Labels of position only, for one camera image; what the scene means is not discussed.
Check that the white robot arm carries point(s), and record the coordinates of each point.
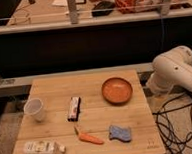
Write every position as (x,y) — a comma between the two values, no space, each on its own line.
(171,68)

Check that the black white rectangular box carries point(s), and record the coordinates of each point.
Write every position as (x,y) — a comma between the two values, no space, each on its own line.
(74,109)

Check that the orange basket on shelf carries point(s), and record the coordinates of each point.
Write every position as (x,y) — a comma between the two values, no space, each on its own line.
(125,6)

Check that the clear plastic bottle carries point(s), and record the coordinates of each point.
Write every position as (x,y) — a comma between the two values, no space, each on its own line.
(43,147)

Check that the white plastic cup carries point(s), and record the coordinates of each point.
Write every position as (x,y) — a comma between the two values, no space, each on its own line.
(35,108)

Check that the orange ceramic bowl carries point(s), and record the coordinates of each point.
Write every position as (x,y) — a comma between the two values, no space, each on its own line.
(116,90)

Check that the black object on shelf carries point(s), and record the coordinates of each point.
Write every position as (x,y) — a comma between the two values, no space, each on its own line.
(103,8)

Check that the white paper sheet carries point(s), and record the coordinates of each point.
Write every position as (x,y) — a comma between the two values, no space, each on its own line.
(62,3)

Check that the wooden cutting board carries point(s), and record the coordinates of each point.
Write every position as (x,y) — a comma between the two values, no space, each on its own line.
(95,117)

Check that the orange toy carrot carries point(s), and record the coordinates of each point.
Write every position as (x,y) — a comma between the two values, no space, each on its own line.
(86,137)

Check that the grey metal post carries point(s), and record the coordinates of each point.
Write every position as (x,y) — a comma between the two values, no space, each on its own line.
(72,11)

